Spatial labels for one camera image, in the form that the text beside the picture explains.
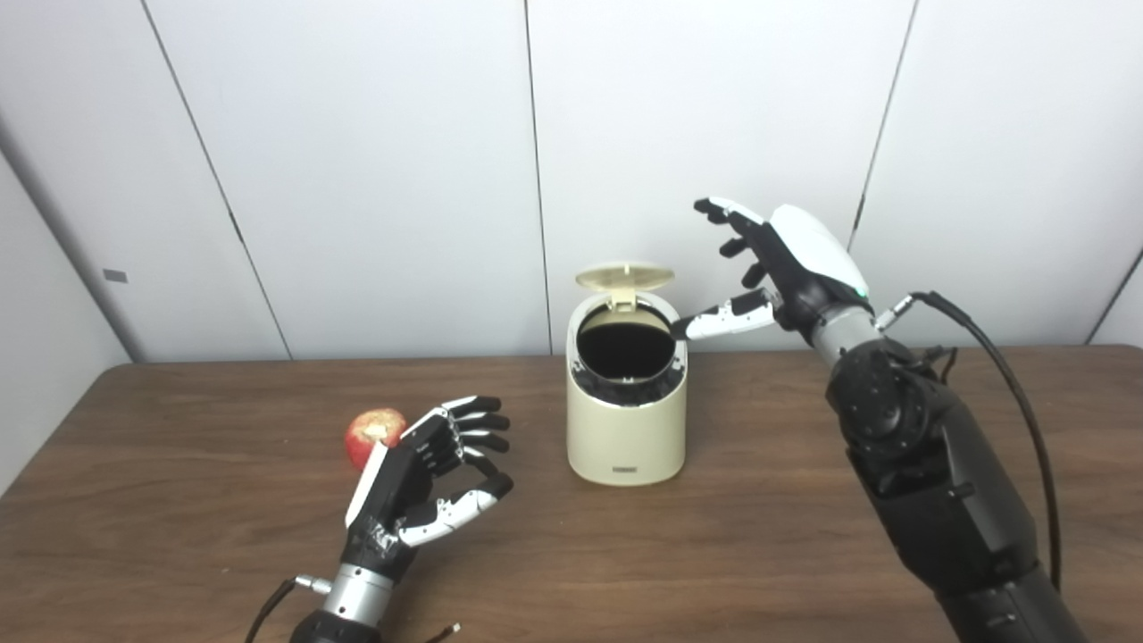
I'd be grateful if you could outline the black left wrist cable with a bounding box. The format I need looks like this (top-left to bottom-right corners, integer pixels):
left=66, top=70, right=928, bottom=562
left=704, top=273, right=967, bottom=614
left=244, top=574, right=333, bottom=643

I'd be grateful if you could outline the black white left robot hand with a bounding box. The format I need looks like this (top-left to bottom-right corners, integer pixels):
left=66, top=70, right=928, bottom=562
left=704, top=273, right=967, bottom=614
left=342, top=396, right=515, bottom=581

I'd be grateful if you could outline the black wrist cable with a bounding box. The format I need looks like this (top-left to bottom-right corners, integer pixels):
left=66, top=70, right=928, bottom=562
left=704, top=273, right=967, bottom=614
left=244, top=574, right=333, bottom=643
left=875, top=290, right=1064, bottom=590

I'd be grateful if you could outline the cream-colored round bin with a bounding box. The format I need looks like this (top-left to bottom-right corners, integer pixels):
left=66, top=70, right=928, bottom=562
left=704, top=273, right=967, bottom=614
left=565, top=290, right=689, bottom=488

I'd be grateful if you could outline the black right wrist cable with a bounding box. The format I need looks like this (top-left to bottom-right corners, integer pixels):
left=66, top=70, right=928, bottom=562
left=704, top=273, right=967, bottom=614
left=875, top=290, right=1064, bottom=590

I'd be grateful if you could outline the cream round bin lid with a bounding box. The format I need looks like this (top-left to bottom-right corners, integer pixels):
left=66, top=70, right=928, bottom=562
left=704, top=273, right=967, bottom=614
left=575, top=261, right=677, bottom=313

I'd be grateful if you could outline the red apple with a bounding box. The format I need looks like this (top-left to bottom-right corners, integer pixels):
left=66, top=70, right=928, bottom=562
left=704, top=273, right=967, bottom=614
left=345, top=408, right=408, bottom=472

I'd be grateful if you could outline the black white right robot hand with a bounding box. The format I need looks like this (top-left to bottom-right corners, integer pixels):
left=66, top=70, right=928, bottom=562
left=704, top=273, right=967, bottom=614
left=670, top=197, right=874, bottom=345

